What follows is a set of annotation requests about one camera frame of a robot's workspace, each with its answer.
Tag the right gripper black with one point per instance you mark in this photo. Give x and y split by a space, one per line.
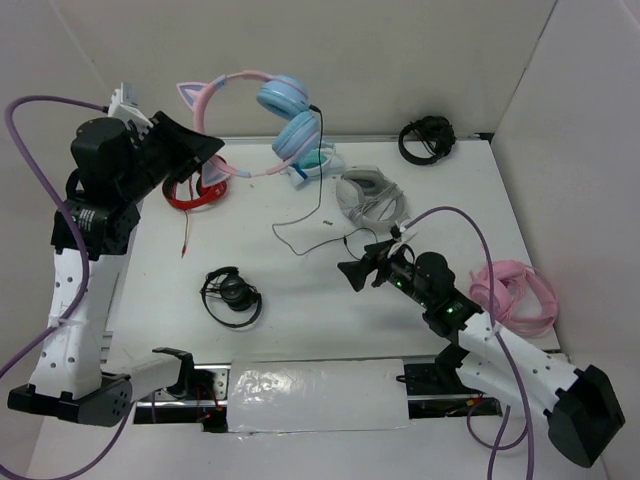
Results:
357 271

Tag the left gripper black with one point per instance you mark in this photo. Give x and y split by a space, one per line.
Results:
188 147

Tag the blue pink cat-ear headphones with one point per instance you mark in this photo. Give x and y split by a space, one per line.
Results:
280 95

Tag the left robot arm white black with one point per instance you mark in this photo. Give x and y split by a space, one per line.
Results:
69 383

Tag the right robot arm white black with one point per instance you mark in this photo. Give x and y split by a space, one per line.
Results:
580 407

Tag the red black headphones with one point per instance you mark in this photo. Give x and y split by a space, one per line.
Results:
202 192

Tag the grey white headphones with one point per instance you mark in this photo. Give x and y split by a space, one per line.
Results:
369 199

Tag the teal white headphones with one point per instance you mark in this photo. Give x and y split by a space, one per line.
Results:
319 163

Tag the small black on-ear headphones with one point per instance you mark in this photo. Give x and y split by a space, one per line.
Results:
227 285

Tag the black headphones far corner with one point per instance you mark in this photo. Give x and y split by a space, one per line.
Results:
435 133

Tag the white taped cover plate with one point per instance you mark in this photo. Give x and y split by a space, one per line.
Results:
324 396

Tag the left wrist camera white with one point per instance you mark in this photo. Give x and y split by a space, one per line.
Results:
124 106

